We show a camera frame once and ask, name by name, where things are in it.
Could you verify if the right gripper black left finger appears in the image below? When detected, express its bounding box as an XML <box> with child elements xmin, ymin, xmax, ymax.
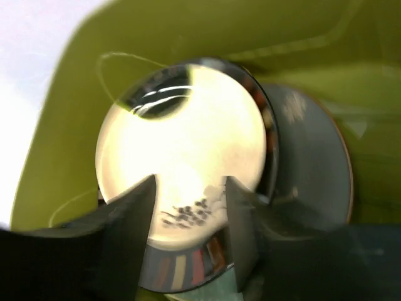
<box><xmin>1</xmin><ymin>176</ymin><xmax>156</xmax><ymax>300</ymax></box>

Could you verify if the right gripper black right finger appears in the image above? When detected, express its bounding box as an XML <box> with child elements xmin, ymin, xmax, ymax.
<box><xmin>225</xmin><ymin>176</ymin><xmax>400</xmax><ymax>300</ymax></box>

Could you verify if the grey deer pattern plate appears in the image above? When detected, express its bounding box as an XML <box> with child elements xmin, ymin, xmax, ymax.
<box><xmin>263</xmin><ymin>83</ymin><xmax>353</xmax><ymax>231</ymax></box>

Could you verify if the dark-rimmed beige plate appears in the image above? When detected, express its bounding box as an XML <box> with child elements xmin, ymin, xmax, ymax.
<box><xmin>141</xmin><ymin>57</ymin><xmax>279</xmax><ymax>293</ymax></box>

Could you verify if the light blue rectangular dish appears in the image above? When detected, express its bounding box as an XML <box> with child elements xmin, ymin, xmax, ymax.
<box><xmin>172</xmin><ymin>267</ymin><xmax>244</xmax><ymax>301</ymax></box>

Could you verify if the cream plate with black mark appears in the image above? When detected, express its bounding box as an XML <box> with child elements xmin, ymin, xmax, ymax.
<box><xmin>95</xmin><ymin>63</ymin><xmax>267</xmax><ymax>250</ymax></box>

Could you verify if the olive green plastic bin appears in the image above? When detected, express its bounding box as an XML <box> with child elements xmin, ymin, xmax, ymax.
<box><xmin>9</xmin><ymin>0</ymin><xmax>401</xmax><ymax>301</ymax></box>

